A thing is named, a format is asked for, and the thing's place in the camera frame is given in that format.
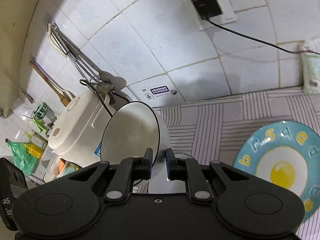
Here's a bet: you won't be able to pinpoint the white bowl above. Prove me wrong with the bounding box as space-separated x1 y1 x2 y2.
100 101 170 194

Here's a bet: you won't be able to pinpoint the blue fried egg plate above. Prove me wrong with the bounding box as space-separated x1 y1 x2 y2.
233 121 319 220

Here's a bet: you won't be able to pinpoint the green plastic bag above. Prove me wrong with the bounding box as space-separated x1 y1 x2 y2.
5 139 43 176

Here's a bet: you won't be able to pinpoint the striped white table mat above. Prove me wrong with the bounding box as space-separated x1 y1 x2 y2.
155 87 319 239

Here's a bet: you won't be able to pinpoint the white rice cooker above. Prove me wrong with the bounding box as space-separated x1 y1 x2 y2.
48 90 116 167

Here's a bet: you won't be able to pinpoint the hanging metal utensils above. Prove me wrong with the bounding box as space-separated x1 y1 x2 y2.
47 23 115 104

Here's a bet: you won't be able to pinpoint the wooden spatula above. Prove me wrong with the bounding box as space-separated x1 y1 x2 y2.
29 60 75 107

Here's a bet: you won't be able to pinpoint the white plastic salt bag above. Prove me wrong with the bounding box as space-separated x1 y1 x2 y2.
300 37 320 94

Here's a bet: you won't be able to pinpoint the black power adapter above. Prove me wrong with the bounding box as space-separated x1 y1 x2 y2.
191 0 222 21

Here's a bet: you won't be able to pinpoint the purple wall sticker left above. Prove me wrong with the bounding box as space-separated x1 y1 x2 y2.
144 86 177 100

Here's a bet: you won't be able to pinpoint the white wall socket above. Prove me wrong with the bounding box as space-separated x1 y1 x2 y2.
181 0 238 31

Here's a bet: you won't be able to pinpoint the black power cable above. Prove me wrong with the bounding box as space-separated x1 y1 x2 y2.
204 17 320 55

